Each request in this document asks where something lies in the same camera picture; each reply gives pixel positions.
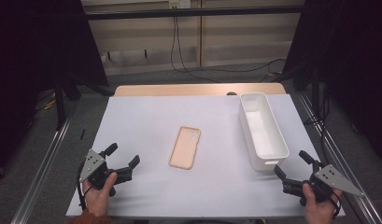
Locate white rectangular storage box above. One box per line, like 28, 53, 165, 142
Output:
238, 92, 290, 172

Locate black metal stand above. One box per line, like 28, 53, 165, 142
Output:
52, 73, 115, 131
272, 69, 325, 125

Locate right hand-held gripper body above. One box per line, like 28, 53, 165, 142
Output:
299, 160, 365, 207

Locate black horizontal frame bar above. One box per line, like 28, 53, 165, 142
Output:
84, 5, 304, 21

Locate white wall socket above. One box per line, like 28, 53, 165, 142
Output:
168, 0, 191, 9

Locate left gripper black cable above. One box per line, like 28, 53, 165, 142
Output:
76, 161, 94, 212

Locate white table mat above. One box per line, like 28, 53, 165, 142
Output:
65, 93, 347, 218

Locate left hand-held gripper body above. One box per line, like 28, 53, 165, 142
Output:
78, 148, 134, 198

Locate person's right hand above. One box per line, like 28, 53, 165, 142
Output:
302, 183, 344, 224

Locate wooden table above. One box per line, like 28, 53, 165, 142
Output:
113, 82, 287, 97

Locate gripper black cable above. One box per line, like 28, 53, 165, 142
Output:
330, 190, 343, 219
76, 161, 94, 212

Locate yellow cable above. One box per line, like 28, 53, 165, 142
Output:
42, 97, 56, 111

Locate person's left hand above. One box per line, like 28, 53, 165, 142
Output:
82, 173, 119, 217

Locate metal floor rail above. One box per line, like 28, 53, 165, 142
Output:
297, 92, 382, 224
10, 115, 73, 224

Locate black wall cable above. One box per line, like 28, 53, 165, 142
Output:
170, 17, 222, 84
174, 17, 288, 76

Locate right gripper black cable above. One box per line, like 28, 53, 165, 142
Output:
330, 190, 343, 219

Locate peach phone case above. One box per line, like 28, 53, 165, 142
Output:
168, 125, 202, 171

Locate black curtain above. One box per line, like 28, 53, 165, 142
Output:
0, 0, 109, 180
283, 0, 382, 166

